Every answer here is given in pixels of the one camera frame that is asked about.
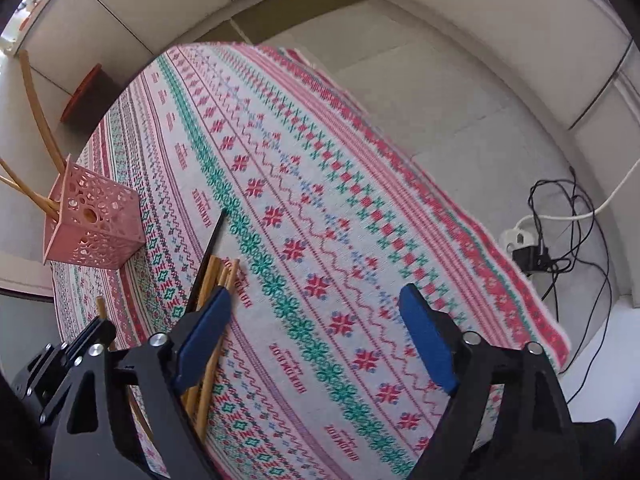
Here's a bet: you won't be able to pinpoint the pink perforated chopstick holder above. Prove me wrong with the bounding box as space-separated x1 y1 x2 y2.
42 159 146 268

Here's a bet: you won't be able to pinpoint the small brown floor mat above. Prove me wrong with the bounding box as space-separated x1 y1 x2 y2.
187 20 246 47

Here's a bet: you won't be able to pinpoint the black cables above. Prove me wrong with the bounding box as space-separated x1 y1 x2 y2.
527 165 613 376

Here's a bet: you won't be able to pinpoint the person's dark trouser leg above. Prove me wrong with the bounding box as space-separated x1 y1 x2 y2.
470 417 618 480

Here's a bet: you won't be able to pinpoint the patterned woven tablecloth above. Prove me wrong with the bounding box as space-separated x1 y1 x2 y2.
50 42 573 480

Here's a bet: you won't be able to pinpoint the large brown floor mat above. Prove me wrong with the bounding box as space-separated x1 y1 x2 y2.
232 0 376 46

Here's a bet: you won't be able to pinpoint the red-rimmed trash bin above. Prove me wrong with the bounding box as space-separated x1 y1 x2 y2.
60 62 133 126

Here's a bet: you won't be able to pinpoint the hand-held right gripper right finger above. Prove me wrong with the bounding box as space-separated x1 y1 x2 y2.
398 282 583 480

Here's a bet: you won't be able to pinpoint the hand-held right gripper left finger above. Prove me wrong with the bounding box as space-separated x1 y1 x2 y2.
40 287 233 480

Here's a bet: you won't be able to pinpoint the white power cable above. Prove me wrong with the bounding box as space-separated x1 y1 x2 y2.
515 157 640 233

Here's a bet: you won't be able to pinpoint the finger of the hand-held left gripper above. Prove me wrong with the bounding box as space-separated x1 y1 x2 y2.
55 317 117 381
9 342 66 426

